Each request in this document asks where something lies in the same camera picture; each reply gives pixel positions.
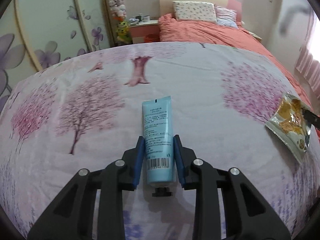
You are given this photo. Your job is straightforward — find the yellow snack packet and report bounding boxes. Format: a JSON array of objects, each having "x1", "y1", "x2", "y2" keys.
[{"x1": 265, "y1": 93, "x2": 311, "y2": 164}]

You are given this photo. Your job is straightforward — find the light blue cream tube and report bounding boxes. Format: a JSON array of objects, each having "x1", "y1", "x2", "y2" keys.
[{"x1": 142, "y1": 96, "x2": 175, "y2": 197}]

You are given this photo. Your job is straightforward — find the pink striped curtain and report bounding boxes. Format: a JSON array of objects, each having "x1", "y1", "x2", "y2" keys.
[{"x1": 295, "y1": 12, "x2": 320, "y2": 99}]

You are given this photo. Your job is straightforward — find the floral pink table cloth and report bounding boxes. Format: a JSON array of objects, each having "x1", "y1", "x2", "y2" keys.
[{"x1": 1, "y1": 42, "x2": 319, "y2": 237}]

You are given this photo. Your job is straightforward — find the pink striped pillow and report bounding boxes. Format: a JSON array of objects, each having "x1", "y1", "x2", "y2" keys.
[{"x1": 215, "y1": 5, "x2": 238, "y2": 29}]

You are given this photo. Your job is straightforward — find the white floral pillow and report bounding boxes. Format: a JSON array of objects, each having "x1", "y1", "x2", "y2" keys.
[{"x1": 172, "y1": 1, "x2": 217, "y2": 23}]

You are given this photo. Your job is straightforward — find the bed with coral duvet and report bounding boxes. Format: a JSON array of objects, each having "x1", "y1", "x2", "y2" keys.
[{"x1": 158, "y1": 13, "x2": 312, "y2": 106}]

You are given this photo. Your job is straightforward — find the pink left nightstand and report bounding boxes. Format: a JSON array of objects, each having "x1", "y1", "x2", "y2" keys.
[{"x1": 129, "y1": 20, "x2": 160, "y2": 44}]

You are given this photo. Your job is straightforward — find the glass wardrobe with flowers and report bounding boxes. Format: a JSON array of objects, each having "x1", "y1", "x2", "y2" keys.
[{"x1": 1, "y1": 0, "x2": 112, "y2": 106}]

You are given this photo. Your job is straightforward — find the plush toy tower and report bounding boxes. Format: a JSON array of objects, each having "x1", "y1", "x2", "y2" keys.
[{"x1": 107, "y1": 0, "x2": 132, "y2": 46}]

